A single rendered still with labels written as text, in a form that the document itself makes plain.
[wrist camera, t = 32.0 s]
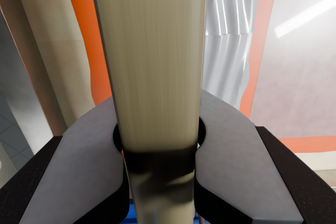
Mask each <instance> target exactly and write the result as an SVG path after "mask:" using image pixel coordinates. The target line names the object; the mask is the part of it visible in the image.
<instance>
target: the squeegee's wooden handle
mask: <svg viewBox="0 0 336 224"><path fill-rule="evenodd" d="M93 2H94V7H95V12H96V17H97V22H98V27H99V32H100V37H101V42H102V48H103V53H104V58H105V63H106V68H107V73H108V78H109V83H110V88H111V93H112V98H113V103H114V108H115V114H116V119H117V124H118V129H119V134H120V139H121V144H122V149H123V154H124V159H125V164H126V169H127V174H128V179H129V185H130V190H131V195H132V200H133V205H134V210H135V215H136V220H137V224H193V222H194V174H195V155H196V151H197V150H198V132H199V114H200V97H201V79H202V61H203V43H204V25H205V7H206V0H93Z"/></svg>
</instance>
